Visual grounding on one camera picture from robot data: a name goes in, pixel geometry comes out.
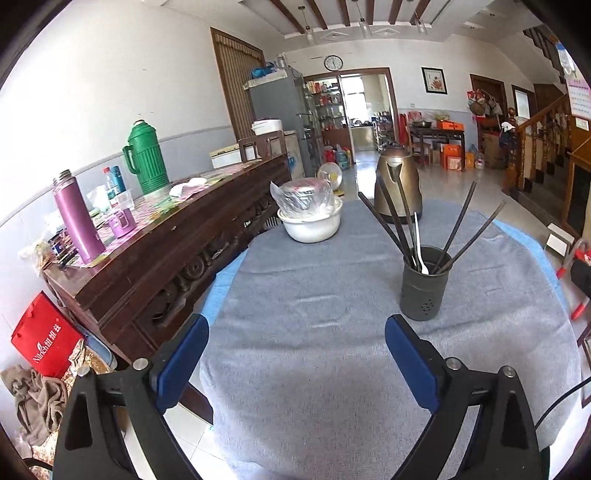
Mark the bronze electric kettle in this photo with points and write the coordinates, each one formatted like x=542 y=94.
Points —
x=406 y=184

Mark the purple cup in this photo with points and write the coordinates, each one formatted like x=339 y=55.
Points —
x=122 y=221

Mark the orange box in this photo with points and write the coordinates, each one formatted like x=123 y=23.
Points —
x=450 y=125

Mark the red shopping bag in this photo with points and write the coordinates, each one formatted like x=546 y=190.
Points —
x=44 y=341

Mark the crumpled white tissue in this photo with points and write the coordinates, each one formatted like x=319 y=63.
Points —
x=187 y=189

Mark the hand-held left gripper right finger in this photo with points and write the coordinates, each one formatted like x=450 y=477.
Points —
x=411 y=364

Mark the grey table cloth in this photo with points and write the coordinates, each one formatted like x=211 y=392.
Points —
x=323 y=323

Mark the pink wall calendar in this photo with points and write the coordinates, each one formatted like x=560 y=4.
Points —
x=579 y=97

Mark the white plastic container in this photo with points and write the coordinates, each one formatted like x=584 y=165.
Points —
x=267 y=127

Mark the framed wall picture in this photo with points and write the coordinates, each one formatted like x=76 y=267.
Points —
x=434 y=81

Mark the wooden chair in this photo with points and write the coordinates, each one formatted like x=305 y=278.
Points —
x=261 y=145

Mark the blue bottle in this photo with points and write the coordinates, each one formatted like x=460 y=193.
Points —
x=118 y=180

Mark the white desk fan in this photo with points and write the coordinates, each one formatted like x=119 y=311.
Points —
x=330 y=175

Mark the carved wooden sideboard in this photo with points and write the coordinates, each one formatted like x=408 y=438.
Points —
x=184 y=230

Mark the dark wooden side table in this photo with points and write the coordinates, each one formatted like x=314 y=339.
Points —
x=436 y=138

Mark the purple thermos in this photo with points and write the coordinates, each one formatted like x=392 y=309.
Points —
x=78 y=221

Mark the glass pendant lamp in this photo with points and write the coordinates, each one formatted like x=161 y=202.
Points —
x=418 y=21
x=308 y=32
x=364 y=25

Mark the white cardboard box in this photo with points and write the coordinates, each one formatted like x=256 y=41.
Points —
x=561 y=242

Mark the plastic-wrapped metal bowl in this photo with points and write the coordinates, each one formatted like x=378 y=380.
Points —
x=304 y=196

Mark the red plastic stool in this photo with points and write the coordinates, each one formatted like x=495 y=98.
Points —
x=575 y=277

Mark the wooden stair railing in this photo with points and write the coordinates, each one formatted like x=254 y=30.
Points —
x=540 y=143

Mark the dark utensil holder cup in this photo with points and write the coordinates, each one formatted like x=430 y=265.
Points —
x=425 y=290

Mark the white chest freezer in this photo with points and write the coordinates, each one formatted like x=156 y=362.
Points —
x=226 y=157

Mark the white plastic spoon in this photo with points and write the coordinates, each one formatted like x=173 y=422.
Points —
x=418 y=240

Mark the dark chopstick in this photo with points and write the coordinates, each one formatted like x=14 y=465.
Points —
x=404 y=207
x=480 y=230
x=392 y=212
x=378 y=221
x=461 y=217

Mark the white bowl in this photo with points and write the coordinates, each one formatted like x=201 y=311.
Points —
x=309 y=226

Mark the green thermos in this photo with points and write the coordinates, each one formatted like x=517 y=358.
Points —
x=145 y=157

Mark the grey refrigerator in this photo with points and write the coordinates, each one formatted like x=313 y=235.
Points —
x=277 y=106

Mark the brown cloth rag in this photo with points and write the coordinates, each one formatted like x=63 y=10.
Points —
x=34 y=401

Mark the clear plastic bottle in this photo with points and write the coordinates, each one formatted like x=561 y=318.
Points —
x=108 y=184

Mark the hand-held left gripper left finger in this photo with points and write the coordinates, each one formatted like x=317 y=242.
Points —
x=182 y=364

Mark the round wall clock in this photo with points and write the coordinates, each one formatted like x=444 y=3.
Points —
x=333 y=62

